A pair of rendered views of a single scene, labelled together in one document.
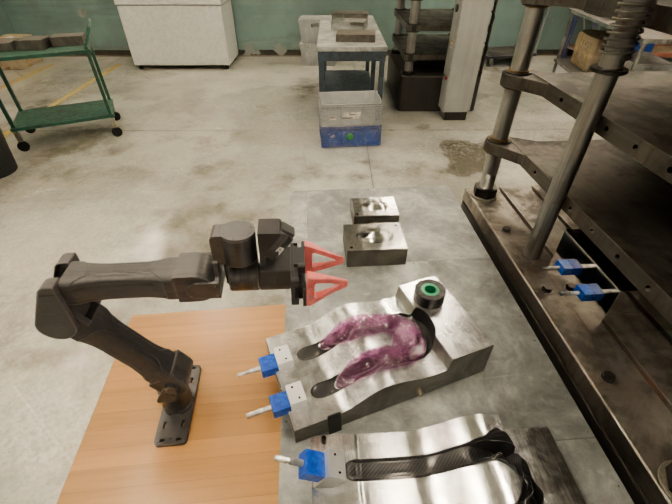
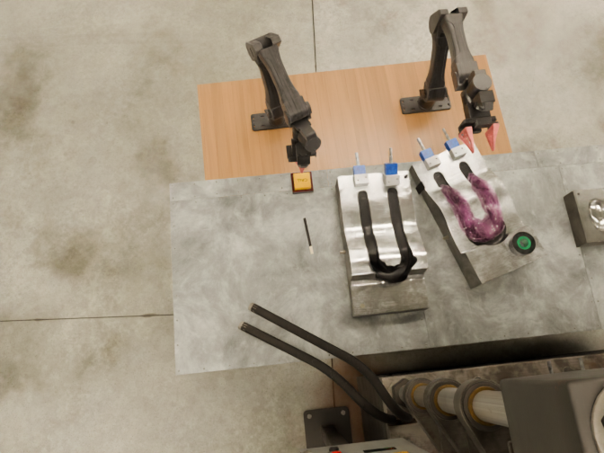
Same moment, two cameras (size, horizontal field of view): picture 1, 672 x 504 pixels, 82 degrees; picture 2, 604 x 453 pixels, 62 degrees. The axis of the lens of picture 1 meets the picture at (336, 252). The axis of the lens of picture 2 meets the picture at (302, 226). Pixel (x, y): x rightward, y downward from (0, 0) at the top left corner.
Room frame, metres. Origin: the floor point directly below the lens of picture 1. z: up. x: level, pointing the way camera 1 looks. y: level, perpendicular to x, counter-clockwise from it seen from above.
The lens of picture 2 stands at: (-0.08, -0.65, 2.60)
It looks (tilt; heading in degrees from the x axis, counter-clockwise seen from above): 74 degrees down; 84
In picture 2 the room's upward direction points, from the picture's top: 4 degrees clockwise
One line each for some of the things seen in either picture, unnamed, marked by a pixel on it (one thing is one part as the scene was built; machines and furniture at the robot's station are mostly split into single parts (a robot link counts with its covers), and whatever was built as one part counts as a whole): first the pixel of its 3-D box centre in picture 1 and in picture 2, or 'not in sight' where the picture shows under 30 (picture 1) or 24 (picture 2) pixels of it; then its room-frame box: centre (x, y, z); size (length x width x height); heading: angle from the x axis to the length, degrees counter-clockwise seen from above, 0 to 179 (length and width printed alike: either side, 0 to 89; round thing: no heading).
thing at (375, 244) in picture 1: (373, 244); (594, 217); (1.05, -0.13, 0.84); 0.20 x 0.15 x 0.07; 94
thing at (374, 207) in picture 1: (373, 212); not in sight; (1.26, -0.15, 0.83); 0.17 x 0.13 x 0.06; 94
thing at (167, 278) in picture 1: (132, 292); (454, 48); (0.49, 0.36, 1.17); 0.30 x 0.09 x 0.12; 96
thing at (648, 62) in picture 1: (634, 72); not in sight; (4.79, -3.46, 0.42); 0.60 x 0.42 x 0.33; 174
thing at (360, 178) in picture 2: not in sight; (359, 169); (0.19, 0.06, 0.89); 0.13 x 0.05 x 0.05; 95
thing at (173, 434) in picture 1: (175, 394); (427, 99); (0.48, 0.37, 0.84); 0.20 x 0.07 x 0.08; 6
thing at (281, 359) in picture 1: (264, 366); (450, 143); (0.55, 0.17, 0.86); 0.13 x 0.05 x 0.05; 111
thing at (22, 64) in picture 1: (14, 51); not in sight; (6.82, 5.14, 0.20); 0.63 x 0.44 x 0.40; 0
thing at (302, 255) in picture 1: (319, 265); (485, 137); (0.54, 0.03, 1.19); 0.09 x 0.07 x 0.07; 96
